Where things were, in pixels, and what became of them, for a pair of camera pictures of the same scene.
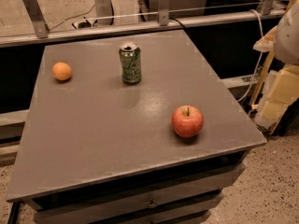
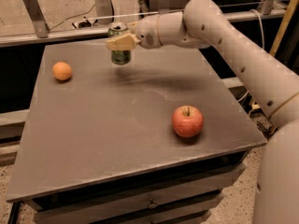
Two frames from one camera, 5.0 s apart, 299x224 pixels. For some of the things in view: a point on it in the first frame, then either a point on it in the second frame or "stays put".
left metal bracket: [35, 11] stays put
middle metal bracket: [163, 0] stays put
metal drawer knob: [151, 203] stays put
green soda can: [130, 53] → [119, 57]
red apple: [187, 120] stays put
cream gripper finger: [266, 43] → [148, 33]
